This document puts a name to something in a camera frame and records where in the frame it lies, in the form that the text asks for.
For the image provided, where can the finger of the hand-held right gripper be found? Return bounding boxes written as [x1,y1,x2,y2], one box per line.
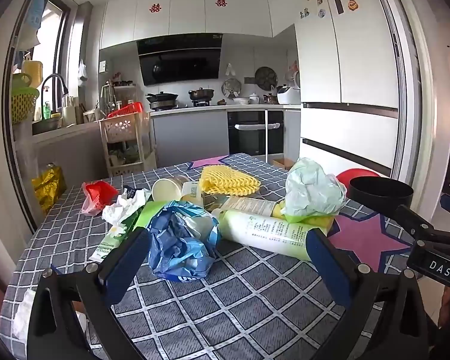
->
[396,204,441,242]

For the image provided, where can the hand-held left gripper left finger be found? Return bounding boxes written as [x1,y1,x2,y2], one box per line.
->
[27,227,152,360]

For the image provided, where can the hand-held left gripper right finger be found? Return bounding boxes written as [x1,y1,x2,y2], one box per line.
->
[305,228,430,360]

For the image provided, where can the black round waste bin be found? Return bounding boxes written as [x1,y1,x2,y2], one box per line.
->
[349,175,414,214]

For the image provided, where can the blue plastic bag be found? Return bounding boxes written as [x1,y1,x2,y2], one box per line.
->
[147,199,223,283]

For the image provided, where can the white green tube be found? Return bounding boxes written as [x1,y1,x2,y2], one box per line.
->
[212,208,329,261]

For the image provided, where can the red plastic bag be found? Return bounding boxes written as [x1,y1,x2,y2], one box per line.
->
[82,181,119,216]

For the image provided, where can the white printed cardboard box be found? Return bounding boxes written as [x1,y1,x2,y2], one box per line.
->
[219,196,278,218]

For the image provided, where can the green white packet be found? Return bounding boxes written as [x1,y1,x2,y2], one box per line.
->
[89,199,166,264]

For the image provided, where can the yellow green packet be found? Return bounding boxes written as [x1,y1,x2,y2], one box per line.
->
[272,199,338,235]

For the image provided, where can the crumpled white paper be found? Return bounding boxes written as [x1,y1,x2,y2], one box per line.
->
[102,188,151,233]

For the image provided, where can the light green plastic bag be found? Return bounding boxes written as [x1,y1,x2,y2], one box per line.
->
[284,157,349,218]

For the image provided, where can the red round stool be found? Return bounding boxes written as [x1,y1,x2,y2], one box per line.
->
[335,169,381,190]

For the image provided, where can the paper cup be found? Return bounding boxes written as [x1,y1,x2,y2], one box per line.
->
[151,175,190,202]

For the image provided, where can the golden foil bag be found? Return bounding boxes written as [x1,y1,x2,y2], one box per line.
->
[32,163,67,214]

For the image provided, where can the grey checkered star tablecloth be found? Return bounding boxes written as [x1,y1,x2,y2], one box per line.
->
[0,152,424,360]

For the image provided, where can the white tissue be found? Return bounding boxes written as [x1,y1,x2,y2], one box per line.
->
[11,288,87,346]

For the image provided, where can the yellow foam net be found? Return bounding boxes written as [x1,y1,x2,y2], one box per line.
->
[199,165,262,197]

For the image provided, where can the beige plastic storage trolley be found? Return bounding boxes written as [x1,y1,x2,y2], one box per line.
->
[99,112,157,177]

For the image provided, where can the grey lower kitchen cabinets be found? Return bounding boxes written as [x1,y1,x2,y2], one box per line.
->
[150,107,302,167]

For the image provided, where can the black built-in oven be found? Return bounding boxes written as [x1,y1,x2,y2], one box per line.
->
[227,109,285,157]

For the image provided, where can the red plastic basket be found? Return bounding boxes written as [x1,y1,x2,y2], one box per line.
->
[107,102,144,119]

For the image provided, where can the white refrigerator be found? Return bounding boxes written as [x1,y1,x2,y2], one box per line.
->
[294,0,400,181]

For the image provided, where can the black wok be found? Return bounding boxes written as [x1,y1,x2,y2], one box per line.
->
[146,92,179,104]

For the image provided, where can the white rice cooker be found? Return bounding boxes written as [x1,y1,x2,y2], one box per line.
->
[277,84,301,106]

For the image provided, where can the dark cooking pot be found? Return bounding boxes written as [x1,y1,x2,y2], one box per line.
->
[188,87,215,101]

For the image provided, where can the green yellow plastic basket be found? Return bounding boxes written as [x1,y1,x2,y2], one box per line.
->
[10,73,40,125]

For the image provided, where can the black kitchen faucet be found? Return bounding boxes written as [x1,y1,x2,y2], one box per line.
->
[41,74,69,111]

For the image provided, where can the large round steamer rack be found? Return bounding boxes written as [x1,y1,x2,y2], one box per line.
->
[255,66,278,91]

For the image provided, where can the small round steamer rack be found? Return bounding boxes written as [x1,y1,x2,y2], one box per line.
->
[221,78,242,97]

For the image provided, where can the black range hood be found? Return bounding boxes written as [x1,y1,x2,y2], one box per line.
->
[137,33,224,86]

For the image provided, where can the yellow plastic container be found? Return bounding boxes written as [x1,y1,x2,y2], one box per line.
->
[22,60,44,89]

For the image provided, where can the white upper cabinets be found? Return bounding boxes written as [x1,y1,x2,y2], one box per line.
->
[99,0,297,40]

